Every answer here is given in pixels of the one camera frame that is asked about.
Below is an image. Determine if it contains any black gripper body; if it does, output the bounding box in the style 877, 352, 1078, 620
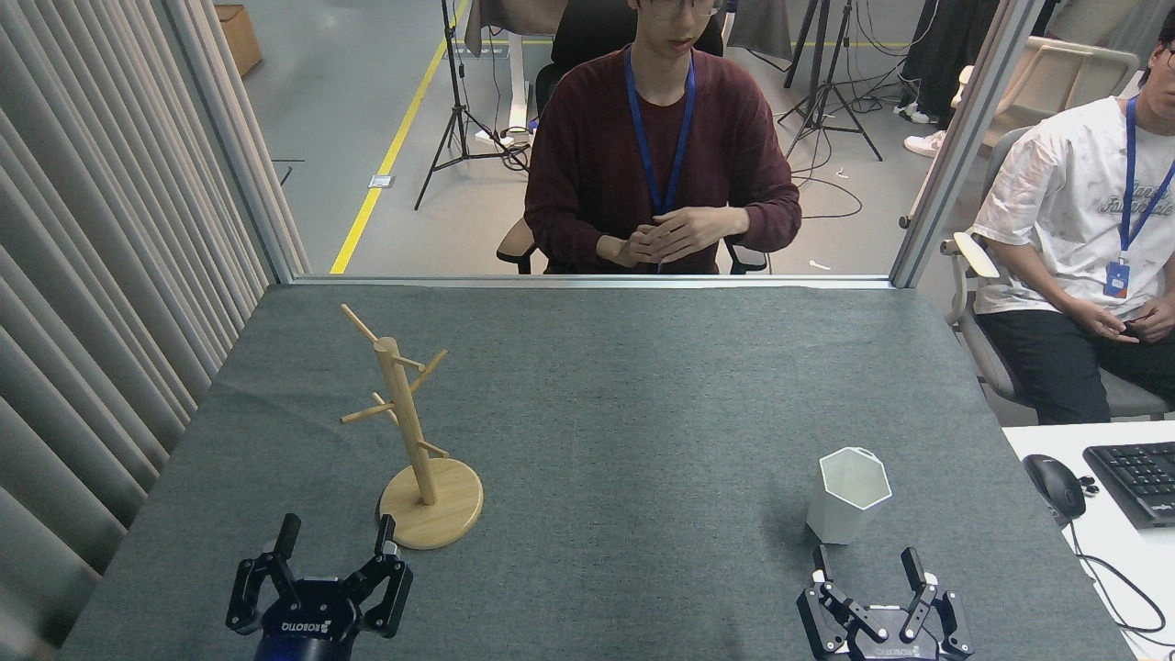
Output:
255, 577, 364, 661
846, 606, 943, 661

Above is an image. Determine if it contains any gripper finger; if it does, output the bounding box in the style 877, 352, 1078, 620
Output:
345, 515, 414, 639
900, 548, 974, 660
797, 545, 882, 658
227, 513, 304, 636

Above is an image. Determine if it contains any white hexagonal cup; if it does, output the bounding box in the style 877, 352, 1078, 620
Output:
806, 447, 893, 545

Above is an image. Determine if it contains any wooden cup rack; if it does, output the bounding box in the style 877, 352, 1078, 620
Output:
340, 304, 485, 551

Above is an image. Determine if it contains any person's right hand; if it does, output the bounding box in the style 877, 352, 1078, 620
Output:
597, 230, 664, 269
1065, 298, 1139, 346

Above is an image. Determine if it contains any person's left hand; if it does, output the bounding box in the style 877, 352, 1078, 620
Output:
1125, 292, 1175, 346
643, 207, 750, 267

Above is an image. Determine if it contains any black computer mouse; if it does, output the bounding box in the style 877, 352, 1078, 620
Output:
1024, 454, 1088, 521

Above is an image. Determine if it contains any black keyboard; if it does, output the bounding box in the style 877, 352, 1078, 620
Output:
1083, 443, 1175, 531

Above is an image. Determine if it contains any grey office chair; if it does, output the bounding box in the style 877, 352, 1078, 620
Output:
941, 124, 1175, 423

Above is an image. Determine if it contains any beige pleated curtain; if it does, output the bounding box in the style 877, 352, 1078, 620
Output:
0, 0, 311, 661

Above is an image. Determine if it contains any person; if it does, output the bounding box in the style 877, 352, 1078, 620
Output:
971, 9, 1175, 425
523, 0, 802, 274

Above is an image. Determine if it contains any black tripod stand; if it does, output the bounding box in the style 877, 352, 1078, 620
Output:
415, 0, 532, 211
778, 0, 884, 175

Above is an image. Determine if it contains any white standing desk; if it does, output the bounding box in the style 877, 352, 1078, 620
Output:
464, 0, 570, 148

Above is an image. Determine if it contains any cardboard box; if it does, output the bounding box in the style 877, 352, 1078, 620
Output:
216, 5, 263, 77

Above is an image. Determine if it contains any black office chair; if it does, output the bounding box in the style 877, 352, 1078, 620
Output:
497, 0, 768, 274

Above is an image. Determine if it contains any black mouse cable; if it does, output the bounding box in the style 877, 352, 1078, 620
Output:
1065, 519, 1167, 634

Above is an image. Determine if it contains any black floor cable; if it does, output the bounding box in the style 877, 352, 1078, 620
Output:
776, 138, 866, 221

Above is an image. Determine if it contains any silver aluminium post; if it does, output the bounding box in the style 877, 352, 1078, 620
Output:
890, 0, 1047, 289

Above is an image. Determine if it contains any beige chair frame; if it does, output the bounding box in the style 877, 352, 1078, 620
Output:
951, 35, 1141, 150

